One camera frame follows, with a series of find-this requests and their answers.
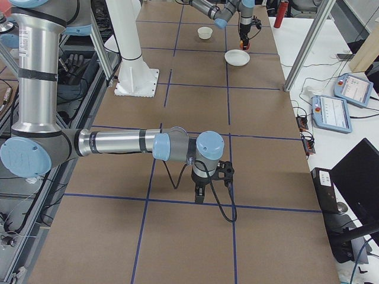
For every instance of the near orange connector board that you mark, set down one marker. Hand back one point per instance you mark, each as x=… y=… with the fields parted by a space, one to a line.
x=307 y=139

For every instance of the near teach pendant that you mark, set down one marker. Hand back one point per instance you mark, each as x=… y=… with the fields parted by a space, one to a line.
x=331 y=113

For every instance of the black monitor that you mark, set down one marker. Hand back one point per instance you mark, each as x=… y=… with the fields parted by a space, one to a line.
x=356 y=178

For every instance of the small white bowl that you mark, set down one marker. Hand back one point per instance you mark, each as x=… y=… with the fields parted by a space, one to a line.
x=205 y=33

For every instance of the crossing blue tape strip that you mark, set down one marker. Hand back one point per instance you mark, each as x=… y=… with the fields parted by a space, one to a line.
x=189 y=203

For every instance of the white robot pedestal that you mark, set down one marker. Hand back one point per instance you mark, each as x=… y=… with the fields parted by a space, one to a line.
x=135 y=78

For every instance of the white plate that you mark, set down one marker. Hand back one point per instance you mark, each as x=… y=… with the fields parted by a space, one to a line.
x=237 y=57

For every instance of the black computer box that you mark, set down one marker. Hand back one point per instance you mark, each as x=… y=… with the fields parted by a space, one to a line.
x=345 y=238

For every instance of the far orange connector board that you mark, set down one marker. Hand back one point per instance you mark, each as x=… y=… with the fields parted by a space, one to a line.
x=301 y=119

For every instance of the teach pendant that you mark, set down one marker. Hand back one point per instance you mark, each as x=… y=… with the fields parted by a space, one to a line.
x=353 y=89
x=331 y=113

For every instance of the black mannequin hand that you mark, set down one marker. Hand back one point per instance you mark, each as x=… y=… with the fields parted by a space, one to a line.
x=72 y=68

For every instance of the red orange apple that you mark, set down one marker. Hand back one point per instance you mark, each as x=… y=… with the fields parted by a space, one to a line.
x=244 y=45

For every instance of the orange connector board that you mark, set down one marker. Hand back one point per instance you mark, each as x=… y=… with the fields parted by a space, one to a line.
x=301 y=119
x=307 y=139

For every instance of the far teach pendant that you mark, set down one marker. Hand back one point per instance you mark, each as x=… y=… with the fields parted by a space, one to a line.
x=353 y=89

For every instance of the long blue tape strip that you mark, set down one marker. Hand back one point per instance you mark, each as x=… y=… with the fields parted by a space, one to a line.
x=139 y=241

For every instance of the aluminium frame post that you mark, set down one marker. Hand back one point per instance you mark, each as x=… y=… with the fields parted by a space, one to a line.
x=314 y=30

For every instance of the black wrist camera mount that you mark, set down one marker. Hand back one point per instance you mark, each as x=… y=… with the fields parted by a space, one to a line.
x=224 y=171

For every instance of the red cylinder bottle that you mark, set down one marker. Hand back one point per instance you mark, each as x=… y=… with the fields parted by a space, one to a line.
x=282 y=9

